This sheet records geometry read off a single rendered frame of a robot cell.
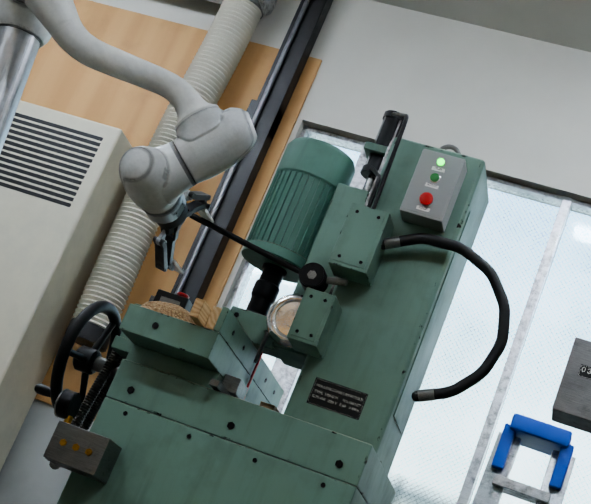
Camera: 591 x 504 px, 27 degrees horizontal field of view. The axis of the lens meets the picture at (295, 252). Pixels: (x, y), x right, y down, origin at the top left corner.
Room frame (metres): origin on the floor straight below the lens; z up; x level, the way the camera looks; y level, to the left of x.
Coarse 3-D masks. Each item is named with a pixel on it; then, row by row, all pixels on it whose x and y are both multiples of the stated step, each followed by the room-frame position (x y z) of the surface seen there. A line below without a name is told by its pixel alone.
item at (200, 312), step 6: (198, 300) 2.48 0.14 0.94; (204, 300) 2.47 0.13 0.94; (198, 306) 2.48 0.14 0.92; (204, 306) 2.48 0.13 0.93; (192, 312) 2.48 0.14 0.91; (198, 312) 2.47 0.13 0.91; (204, 312) 2.50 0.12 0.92; (210, 312) 2.53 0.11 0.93; (192, 318) 2.49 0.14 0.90; (198, 318) 2.48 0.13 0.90; (204, 318) 2.51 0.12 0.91; (198, 324) 2.52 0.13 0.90; (204, 324) 2.52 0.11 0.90
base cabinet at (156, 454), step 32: (96, 416) 2.66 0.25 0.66; (128, 416) 2.63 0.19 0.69; (160, 416) 2.62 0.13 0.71; (128, 448) 2.63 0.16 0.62; (160, 448) 2.61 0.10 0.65; (192, 448) 2.59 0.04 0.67; (224, 448) 2.57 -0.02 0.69; (128, 480) 2.62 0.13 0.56; (160, 480) 2.60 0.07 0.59; (192, 480) 2.58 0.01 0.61; (224, 480) 2.56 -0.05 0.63; (256, 480) 2.54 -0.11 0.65; (288, 480) 2.52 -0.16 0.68; (320, 480) 2.50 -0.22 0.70
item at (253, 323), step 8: (232, 312) 2.79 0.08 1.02; (240, 312) 2.79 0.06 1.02; (248, 312) 2.78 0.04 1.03; (240, 320) 2.79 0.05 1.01; (248, 320) 2.78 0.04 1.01; (256, 320) 2.77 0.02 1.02; (264, 320) 2.77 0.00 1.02; (248, 328) 2.78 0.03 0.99; (256, 328) 2.77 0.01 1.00; (248, 336) 2.78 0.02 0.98; (256, 336) 2.77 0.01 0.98; (256, 344) 2.77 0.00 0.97; (264, 352) 2.81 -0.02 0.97; (272, 352) 2.78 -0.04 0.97
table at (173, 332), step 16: (128, 320) 2.58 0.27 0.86; (144, 320) 2.57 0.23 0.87; (160, 320) 2.56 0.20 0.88; (176, 320) 2.54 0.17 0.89; (128, 336) 2.62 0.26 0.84; (144, 336) 2.56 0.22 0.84; (160, 336) 2.55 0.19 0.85; (176, 336) 2.54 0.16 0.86; (192, 336) 2.53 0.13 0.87; (208, 336) 2.52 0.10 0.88; (128, 352) 2.80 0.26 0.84; (160, 352) 2.65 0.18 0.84; (176, 352) 2.58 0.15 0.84; (192, 352) 2.53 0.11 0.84; (208, 352) 2.52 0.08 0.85; (224, 352) 2.59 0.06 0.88; (208, 368) 2.61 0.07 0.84; (224, 368) 2.63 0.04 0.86; (240, 368) 2.72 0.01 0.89; (256, 400) 2.91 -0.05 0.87
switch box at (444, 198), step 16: (432, 160) 2.56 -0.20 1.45; (448, 160) 2.55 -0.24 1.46; (464, 160) 2.54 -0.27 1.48; (416, 176) 2.56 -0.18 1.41; (448, 176) 2.54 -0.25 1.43; (464, 176) 2.58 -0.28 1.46; (416, 192) 2.56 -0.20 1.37; (432, 192) 2.55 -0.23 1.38; (448, 192) 2.54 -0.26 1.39; (400, 208) 2.57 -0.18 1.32; (432, 208) 2.54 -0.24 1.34; (448, 208) 2.55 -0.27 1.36; (416, 224) 2.61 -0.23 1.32; (432, 224) 2.57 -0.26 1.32
